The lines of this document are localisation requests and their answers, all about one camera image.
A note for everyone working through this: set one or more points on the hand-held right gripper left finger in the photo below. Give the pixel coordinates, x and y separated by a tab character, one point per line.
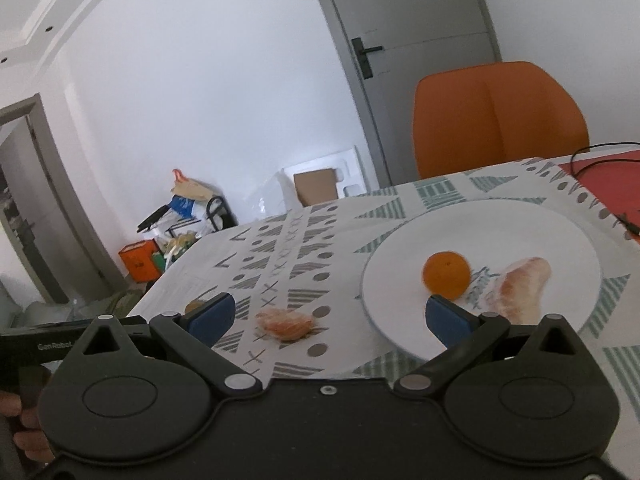
210	316

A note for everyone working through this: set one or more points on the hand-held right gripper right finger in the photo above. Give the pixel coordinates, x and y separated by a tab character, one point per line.
445	322

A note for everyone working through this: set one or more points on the brown kiwi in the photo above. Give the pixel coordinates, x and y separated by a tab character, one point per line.
192	306

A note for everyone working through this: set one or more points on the white round plate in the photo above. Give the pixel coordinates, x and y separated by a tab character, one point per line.
500	240

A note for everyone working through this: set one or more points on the person's left hand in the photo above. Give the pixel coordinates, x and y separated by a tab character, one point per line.
32	442

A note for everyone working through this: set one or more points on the round orange mandarin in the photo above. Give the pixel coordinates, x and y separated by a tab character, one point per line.
445	272

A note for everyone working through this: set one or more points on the orange box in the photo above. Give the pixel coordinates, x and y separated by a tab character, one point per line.
140	260

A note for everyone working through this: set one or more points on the black folded tool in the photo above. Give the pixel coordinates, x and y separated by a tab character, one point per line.
152	219

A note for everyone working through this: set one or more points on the blue white plastic bag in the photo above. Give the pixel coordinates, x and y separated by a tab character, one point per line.
182	206

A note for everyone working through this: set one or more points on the patterned white green tablecloth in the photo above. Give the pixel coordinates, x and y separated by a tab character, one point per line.
300	240

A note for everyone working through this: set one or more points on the brown paper bag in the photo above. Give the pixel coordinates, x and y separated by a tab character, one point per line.
192	189

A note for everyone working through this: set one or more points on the clear plastic sheet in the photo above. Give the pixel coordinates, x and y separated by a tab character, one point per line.
270	195

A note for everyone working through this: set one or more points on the brown cardboard piece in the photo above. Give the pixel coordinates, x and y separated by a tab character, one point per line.
315	187

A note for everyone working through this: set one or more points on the white styrofoam packaging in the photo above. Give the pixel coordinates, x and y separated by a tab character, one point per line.
320	162

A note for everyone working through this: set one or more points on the orange chair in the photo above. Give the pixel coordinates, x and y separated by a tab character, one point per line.
500	120

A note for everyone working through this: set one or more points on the red orange patterned mat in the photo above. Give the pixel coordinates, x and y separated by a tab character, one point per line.
610	185

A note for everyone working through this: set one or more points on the grey door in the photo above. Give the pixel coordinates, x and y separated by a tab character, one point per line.
425	10

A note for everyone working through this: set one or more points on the grey doorway frame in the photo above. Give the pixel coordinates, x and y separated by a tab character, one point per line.
50	160

